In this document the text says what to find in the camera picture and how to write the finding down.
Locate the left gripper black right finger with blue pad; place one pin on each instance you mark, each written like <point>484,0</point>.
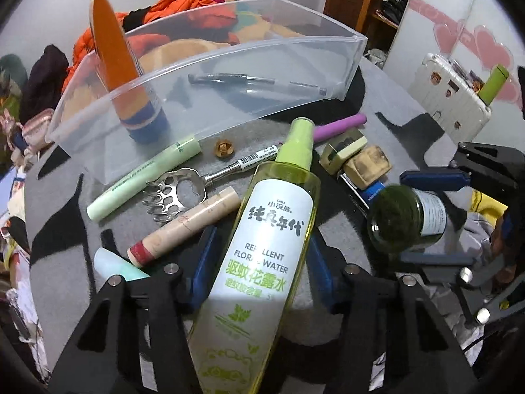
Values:
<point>394,318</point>

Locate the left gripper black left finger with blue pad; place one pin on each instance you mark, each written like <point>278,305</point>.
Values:
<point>103,353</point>

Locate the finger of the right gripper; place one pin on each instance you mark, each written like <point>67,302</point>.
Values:
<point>455,260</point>
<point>436,179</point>

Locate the dark green glass jar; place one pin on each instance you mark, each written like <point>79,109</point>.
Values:
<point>405,219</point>

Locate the blue white small box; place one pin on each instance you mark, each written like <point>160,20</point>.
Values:
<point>361,198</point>

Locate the beige tube red band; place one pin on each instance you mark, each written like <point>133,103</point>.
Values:
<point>174,233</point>

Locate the green repellent spray bottle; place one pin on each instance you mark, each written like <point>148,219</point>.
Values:
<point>238,324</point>

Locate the metal bear claw scratcher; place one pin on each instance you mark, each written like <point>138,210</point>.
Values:
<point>176,192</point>

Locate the tan worn eraser block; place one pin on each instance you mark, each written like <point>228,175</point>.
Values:
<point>367,167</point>

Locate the white suitcase with stickers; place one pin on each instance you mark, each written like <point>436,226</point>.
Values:
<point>448,99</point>

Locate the green cylinder bottle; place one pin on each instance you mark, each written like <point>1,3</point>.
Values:
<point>491,88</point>

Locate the mint pale tube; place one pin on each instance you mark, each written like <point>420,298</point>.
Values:
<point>108,264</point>

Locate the green black stamp block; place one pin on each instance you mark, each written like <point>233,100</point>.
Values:
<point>341,149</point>

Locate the purple pen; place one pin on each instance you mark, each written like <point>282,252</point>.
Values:
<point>328,131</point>

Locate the wooden wardrobe shelf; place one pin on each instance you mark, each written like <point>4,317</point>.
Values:
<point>369,4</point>

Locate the small brown wooden nut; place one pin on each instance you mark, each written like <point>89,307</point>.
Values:
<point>224,149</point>

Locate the light green tube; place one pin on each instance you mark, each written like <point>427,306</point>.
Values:
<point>135,181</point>

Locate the pink pouch bag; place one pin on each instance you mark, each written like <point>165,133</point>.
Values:
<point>29,137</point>

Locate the orange tube blue cap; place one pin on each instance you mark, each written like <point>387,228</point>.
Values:
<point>138,108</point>

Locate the black pen in bin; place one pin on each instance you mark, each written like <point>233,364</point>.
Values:
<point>237,79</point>

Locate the dark purple garment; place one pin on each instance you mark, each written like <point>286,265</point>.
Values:
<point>44,86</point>

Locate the colourful patterned bedspread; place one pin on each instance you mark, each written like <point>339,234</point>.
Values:
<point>201,30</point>

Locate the clear plastic storage bin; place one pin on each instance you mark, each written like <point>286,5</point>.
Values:
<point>195,74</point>

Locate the orange puffer jacket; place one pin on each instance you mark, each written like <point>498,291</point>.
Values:
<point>130,21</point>

